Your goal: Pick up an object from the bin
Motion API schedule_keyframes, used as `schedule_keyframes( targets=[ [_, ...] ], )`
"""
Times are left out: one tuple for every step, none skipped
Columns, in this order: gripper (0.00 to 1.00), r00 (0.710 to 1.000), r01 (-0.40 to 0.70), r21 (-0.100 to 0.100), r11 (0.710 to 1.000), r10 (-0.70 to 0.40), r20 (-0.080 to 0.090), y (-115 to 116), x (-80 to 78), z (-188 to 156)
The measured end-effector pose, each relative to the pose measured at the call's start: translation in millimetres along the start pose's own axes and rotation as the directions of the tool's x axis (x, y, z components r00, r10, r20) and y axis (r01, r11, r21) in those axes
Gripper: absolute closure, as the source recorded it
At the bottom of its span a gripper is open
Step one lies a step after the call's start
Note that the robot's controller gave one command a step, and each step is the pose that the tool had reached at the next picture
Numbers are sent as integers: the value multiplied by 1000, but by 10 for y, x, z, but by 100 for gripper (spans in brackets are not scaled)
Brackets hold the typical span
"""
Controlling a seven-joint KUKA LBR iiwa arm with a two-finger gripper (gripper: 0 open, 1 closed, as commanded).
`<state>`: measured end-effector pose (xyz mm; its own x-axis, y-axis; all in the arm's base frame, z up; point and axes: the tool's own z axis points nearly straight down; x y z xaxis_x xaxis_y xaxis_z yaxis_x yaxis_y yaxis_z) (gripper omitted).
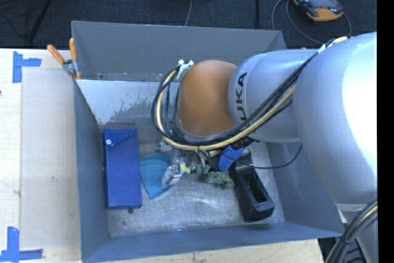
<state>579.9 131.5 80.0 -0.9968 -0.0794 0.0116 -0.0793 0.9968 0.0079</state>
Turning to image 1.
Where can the black hollow block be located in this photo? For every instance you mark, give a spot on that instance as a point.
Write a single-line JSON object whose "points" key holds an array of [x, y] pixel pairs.
{"points": [[246, 194]]}

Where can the grey metal bin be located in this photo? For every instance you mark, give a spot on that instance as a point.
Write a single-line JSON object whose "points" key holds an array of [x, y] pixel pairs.
{"points": [[191, 203]]}

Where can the teal blue cloth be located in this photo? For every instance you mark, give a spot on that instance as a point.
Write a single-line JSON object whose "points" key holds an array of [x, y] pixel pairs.
{"points": [[152, 174]]}

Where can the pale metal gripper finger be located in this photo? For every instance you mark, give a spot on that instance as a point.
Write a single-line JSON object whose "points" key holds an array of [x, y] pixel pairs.
{"points": [[170, 177], [166, 146]]}

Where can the pale wood board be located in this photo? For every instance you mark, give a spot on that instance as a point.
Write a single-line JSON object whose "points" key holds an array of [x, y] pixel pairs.
{"points": [[46, 148]]}

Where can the blue flat box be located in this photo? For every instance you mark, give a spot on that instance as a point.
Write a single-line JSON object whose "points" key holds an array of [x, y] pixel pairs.
{"points": [[121, 169]]}

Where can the green crumpled toy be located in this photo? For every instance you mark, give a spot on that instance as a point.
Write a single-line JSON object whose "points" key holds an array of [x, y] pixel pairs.
{"points": [[220, 178]]}

